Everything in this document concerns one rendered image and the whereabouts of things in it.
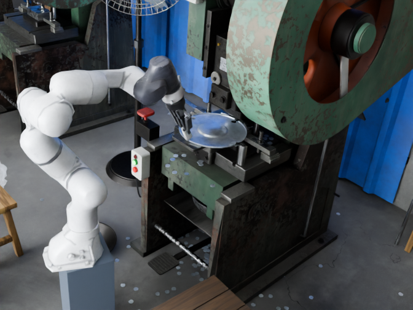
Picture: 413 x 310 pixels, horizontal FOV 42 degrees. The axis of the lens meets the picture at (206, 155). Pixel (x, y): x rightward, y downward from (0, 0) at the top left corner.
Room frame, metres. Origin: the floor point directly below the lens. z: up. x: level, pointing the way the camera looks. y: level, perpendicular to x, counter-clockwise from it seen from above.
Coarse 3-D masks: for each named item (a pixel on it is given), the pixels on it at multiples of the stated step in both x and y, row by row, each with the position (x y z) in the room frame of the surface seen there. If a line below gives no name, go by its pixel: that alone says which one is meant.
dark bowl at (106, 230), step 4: (100, 224) 2.13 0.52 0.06; (104, 224) 2.13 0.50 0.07; (100, 228) 2.12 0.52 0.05; (104, 228) 2.11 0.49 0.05; (108, 228) 2.11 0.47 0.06; (104, 232) 2.10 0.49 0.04; (108, 232) 2.09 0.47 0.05; (112, 232) 2.08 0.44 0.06; (104, 236) 2.08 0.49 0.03; (108, 236) 2.07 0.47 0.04; (112, 236) 2.06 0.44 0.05; (116, 236) 2.04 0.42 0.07; (104, 240) 2.06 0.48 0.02; (108, 240) 2.05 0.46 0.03; (112, 240) 2.03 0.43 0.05; (116, 240) 2.01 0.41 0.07; (108, 244) 2.03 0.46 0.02; (112, 244) 2.00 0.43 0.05; (112, 248) 1.95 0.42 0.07
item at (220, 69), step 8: (216, 40) 2.05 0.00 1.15; (224, 40) 2.02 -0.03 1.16; (216, 48) 2.04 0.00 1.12; (224, 48) 2.01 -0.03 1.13; (216, 56) 2.04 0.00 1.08; (224, 56) 2.01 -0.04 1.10; (216, 64) 2.04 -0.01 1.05; (224, 64) 2.01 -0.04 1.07; (216, 72) 2.02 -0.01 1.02; (224, 72) 2.00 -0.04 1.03; (216, 80) 2.02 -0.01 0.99; (224, 80) 2.00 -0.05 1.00; (216, 88) 1.99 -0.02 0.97; (224, 88) 1.98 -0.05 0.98; (216, 96) 1.98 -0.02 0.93; (224, 96) 1.95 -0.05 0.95; (216, 104) 1.98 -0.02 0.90; (224, 104) 1.95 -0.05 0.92; (232, 104) 1.96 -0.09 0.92
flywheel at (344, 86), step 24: (336, 0) 1.77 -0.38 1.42; (360, 0) 1.88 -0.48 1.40; (384, 0) 1.98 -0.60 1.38; (312, 24) 1.69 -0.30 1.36; (336, 24) 1.70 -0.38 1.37; (360, 24) 1.68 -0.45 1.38; (384, 24) 1.97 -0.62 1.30; (312, 48) 1.71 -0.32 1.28; (336, 48) 1.69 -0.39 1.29; (360, 48) 1.66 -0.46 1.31; (312, 72) 1.75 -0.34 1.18; (336, 72) 1.84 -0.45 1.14; (360, 72) 1.92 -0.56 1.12; (312, 96) 1.75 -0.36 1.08; (336, 96) 1.83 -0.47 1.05
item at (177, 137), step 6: (174, 138) 1.88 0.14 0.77; (180, 138) 1.88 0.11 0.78; (186, 144) 1.84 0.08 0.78; (192, 144) 1.84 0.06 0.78; (192, 150) 1.80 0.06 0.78; (198, 150) 1.81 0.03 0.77; (204, 150) 1.92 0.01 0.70; (210, 150) 1.90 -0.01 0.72; (216, 150) 1.92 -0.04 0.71; (198, 156) 1.95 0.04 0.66; (204, 156) 1.92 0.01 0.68; (210, 156) 1.90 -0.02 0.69; (210, 162) 1.90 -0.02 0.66
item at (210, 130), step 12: (192, 120) 2.04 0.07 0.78; (204, 120) 2.05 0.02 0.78; (216, 120) 2.06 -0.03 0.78; (228, 120) 2.07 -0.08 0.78; (180, 132) 1.91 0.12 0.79; (192, 132) 1.93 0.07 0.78; (204, 132) 1.93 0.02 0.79; (216, 132) 1.94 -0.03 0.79; (228, 132) 1.96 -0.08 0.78; (240, 132) 1.97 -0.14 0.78; (204, 144) 1.85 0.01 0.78; (216, 144) 1.86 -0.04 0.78; (228, 144) 1.86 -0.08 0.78
